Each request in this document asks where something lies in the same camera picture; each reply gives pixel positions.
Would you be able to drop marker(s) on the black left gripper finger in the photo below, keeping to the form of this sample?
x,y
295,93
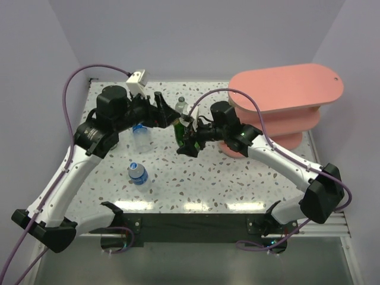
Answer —
x,y
160,102
169,116

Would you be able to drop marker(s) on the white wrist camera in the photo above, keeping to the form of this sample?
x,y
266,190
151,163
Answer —
x,y
183,121
136,83

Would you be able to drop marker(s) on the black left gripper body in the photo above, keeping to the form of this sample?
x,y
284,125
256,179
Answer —
x,y
141,111

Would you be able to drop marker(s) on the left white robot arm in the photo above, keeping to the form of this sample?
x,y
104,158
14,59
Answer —
x,y
116,111

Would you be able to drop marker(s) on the upright blue label water bottle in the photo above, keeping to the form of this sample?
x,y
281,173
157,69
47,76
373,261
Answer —
x,y
139,177

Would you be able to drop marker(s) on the lying blue label water bottle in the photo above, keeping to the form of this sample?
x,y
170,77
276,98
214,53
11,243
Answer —
x,y
142,138

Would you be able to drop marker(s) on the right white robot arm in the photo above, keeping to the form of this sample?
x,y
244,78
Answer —
x,y
321,186

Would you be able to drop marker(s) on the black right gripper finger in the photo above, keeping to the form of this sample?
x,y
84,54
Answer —
x,y
192,121
190,149

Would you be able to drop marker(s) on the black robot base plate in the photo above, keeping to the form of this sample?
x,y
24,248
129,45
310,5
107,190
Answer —
x,y
198,228

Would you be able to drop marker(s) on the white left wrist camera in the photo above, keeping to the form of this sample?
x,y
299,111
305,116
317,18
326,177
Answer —
x,y
136,83

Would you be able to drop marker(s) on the green glass bottle gold cap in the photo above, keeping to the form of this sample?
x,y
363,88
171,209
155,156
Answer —
x,y
179,130

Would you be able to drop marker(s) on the pink three-tier shelf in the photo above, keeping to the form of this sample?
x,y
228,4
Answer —
x,y
288,99

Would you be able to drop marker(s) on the clear Chang glass bottle right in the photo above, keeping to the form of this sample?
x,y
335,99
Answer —
x,y
181,105

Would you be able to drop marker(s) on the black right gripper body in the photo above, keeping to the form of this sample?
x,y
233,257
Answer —
x,y
205,133

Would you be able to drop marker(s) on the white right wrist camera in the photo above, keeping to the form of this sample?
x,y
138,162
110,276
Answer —
x,y
183,121

